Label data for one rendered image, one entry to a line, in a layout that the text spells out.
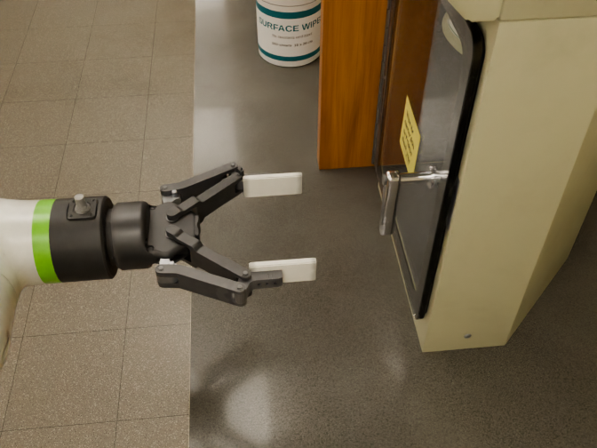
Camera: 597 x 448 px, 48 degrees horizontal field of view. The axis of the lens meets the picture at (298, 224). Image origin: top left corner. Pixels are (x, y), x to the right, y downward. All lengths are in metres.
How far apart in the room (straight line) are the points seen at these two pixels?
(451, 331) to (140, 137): 2.07
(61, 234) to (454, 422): 0.50
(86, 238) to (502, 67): 0.44
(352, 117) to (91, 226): 0.50
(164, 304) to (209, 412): 1.33
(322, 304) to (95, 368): 1.23
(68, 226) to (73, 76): 2.50
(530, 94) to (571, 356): 0.43
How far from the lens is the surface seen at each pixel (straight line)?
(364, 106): 1.06
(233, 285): 0.69
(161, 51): 3.29
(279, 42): 1.35
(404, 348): 0.91
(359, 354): 0.89
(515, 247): 0.78
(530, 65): 0.62
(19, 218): 0.75
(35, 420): 2.04
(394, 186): 0.73
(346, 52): 1.00
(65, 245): 0.73
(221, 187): 0.79
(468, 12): 0.57
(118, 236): 0.73
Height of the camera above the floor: 1.68
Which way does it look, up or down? 46 degrees down
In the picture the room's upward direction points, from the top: straight up
